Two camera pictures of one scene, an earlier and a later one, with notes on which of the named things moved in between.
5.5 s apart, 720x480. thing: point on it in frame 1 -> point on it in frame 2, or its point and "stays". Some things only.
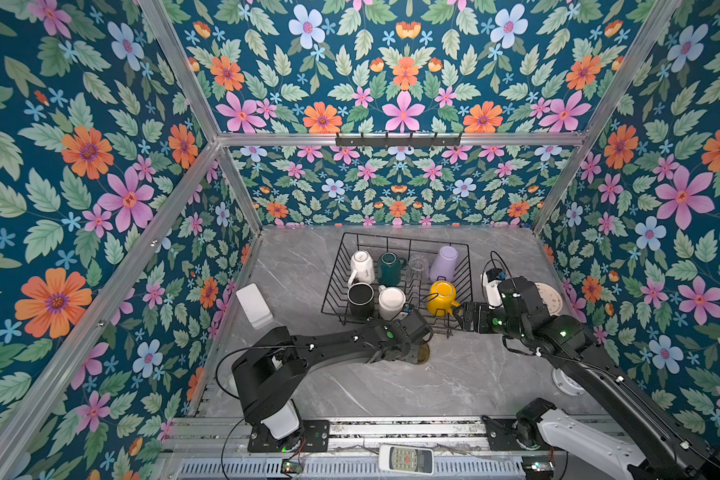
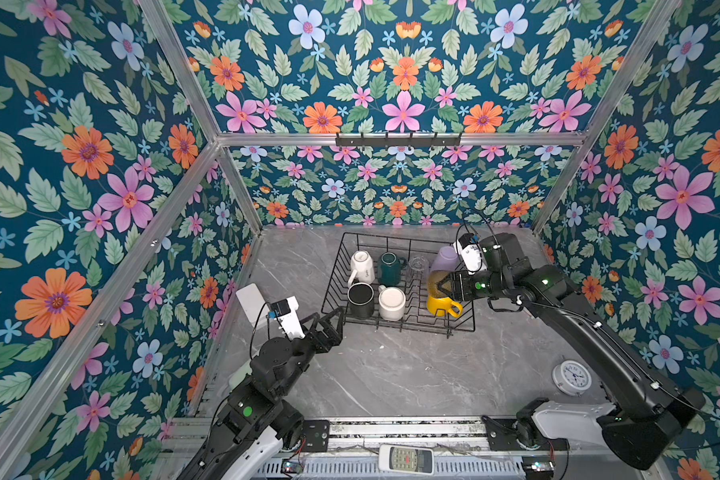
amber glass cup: x=424 y=350 -> x=434 y=277
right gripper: x=480 y=309 -> x=466 y=295
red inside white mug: x=391 y=301 stays
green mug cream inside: x=389 y=269 stays
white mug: x=362 y=264 stays
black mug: x=361 y=298 stays
